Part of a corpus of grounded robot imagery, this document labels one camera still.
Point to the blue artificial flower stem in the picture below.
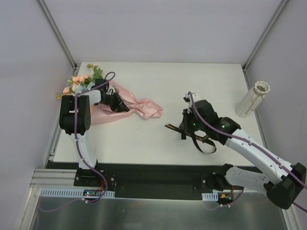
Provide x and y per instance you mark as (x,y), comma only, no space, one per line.
(80,88)

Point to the aluminium front frame rail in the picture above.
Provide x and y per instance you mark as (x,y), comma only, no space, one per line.
(66,178)

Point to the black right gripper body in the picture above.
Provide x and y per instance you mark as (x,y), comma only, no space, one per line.
(186,123)

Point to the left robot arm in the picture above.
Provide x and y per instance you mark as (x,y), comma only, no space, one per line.
(75,117)

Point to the pink wrapping paper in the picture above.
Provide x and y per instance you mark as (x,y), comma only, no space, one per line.
(145,108)

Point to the black printed ribbon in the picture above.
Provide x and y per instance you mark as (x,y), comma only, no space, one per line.
(199,139)

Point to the white ribbed ceramic vase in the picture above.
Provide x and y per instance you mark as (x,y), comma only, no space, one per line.
(252,99)

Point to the pink artificial flower bunch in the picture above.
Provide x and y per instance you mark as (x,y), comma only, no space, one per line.
(95,72)

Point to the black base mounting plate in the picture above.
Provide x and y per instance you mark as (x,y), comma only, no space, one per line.
(144,181)

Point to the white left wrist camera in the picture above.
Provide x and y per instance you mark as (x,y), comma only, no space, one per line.
(112,89)

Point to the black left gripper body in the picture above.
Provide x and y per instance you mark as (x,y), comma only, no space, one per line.
(114,101)

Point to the left aluminium corner post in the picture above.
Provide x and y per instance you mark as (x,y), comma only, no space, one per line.
(56,32)

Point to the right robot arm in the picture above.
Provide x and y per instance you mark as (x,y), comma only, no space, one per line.
(280,180)

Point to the white slotted cable duct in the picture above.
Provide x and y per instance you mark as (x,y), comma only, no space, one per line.
(75,193)

